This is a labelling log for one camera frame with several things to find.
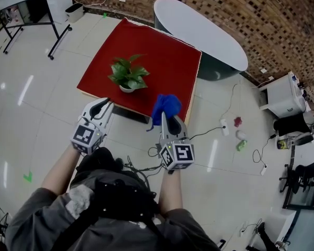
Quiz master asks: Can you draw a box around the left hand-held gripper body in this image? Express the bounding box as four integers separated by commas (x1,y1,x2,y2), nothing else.
70,116,107,156

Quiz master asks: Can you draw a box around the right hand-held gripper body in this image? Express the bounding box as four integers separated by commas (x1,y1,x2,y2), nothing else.
158,117,196,171

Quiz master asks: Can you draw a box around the blue cloth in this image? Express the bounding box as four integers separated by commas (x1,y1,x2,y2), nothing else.
146,94,183,132

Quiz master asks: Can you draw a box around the white flower pot with plant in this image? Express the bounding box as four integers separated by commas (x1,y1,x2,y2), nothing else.
107,53,150,94

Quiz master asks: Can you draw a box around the person's right forearm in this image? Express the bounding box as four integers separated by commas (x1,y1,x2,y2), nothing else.
158,166,184,214

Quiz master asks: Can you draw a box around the person's left forearm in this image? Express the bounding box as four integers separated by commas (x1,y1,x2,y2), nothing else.
40,144,82,196

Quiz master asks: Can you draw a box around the green toy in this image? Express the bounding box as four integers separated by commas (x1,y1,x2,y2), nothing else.
235,139,248,152

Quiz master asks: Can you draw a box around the black chest harness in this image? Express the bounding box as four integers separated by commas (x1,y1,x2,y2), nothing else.
51,147,171,251

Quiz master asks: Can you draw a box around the red covered square table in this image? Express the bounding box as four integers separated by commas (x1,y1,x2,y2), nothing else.
76,17,203,126

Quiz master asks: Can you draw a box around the white rectangular bin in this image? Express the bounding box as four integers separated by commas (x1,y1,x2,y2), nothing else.
65,3,85,24

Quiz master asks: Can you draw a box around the person's grey shirt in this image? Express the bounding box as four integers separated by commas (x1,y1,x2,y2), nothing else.
5,187,220,251

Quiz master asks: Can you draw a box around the yellow green box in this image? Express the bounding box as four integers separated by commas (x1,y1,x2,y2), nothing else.
276,138,290,150

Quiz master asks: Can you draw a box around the white oval table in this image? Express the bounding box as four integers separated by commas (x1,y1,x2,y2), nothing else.
153,0,249,82

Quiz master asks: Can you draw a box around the white low cabinet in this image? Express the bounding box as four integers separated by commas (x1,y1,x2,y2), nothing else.
263,209,297,248

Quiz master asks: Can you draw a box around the black office chair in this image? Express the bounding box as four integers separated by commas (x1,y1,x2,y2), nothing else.
278,160,314,193

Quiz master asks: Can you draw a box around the black cable bundle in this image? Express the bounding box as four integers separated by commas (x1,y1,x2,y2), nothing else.
122,145,169,190

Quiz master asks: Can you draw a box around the white cable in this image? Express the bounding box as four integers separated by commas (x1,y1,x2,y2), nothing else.
220,83,239,120

